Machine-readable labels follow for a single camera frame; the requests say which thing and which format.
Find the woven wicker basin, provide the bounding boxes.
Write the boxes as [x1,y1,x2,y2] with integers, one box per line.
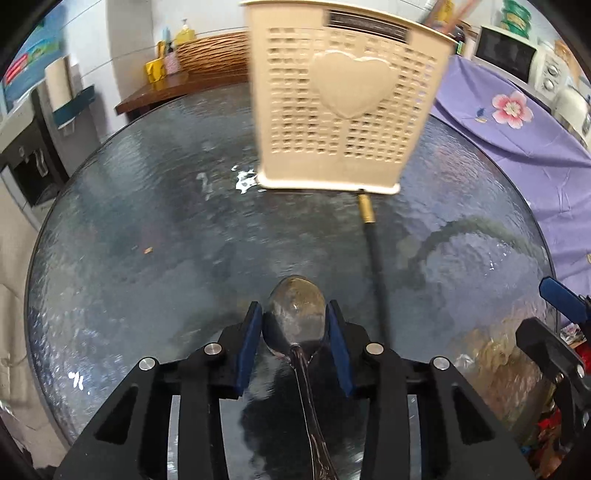
[175,31,250,77]

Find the beige perforated utensil holder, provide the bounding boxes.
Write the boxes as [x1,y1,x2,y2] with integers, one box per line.
[239,0,458,195]

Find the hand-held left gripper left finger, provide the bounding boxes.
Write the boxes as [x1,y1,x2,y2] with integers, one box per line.
[53,301,264,480]

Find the purple floral cloth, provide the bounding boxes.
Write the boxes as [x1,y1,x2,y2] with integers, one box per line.
[429,55,591,296]

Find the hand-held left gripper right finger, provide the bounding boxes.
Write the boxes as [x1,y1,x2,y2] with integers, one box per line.
[325,300,536,480]

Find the blue water jug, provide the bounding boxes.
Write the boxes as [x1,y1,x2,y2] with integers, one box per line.
[0,4,68,112]

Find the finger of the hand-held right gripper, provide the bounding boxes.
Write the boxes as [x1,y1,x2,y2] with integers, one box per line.
[539,276,591,326]
[516,318,591,444]

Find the white kitchen appliance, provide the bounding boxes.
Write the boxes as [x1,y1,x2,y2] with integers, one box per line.
[551,85,591,148]

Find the stack of green bowls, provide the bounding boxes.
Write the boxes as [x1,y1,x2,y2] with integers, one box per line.
[501,0,539,40]

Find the colourful packets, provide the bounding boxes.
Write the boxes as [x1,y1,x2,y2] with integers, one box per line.
[522,397,573,472]

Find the wooden counter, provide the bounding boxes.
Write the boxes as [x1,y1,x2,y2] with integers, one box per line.
[115,69,252,116]

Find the beige cloth cover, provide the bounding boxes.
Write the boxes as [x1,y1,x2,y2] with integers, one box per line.
[0,222,61,462]

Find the black gold-banded chopstick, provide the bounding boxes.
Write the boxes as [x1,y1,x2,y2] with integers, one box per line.
[358,188,392,344]

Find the white microwave oven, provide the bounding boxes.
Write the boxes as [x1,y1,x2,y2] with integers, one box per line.
[471,25,571,95]

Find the water dispenser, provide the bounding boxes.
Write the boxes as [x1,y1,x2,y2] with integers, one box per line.
[0,88,70,232]

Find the metal spoon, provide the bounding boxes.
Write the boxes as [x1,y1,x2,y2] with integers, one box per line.
[262,274,340,480]

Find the yellow soap bottle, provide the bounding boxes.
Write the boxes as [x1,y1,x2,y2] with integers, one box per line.
[174,18,197,47]

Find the yellow wrap roll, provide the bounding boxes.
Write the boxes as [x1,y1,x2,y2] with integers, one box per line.
[427,0,455,28]

